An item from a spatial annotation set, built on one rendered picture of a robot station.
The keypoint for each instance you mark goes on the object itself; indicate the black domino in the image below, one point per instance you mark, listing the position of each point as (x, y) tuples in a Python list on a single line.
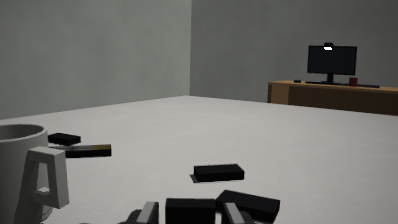
[(260, 208), (67, 149), (64, 139), (91, 151), (190, 211), (213, 173)]

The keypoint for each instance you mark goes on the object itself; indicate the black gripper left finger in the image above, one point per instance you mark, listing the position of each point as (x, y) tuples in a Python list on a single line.
[(148, 215)]

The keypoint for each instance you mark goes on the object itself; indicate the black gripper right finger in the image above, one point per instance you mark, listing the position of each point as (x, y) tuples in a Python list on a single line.
[(231, 215)]

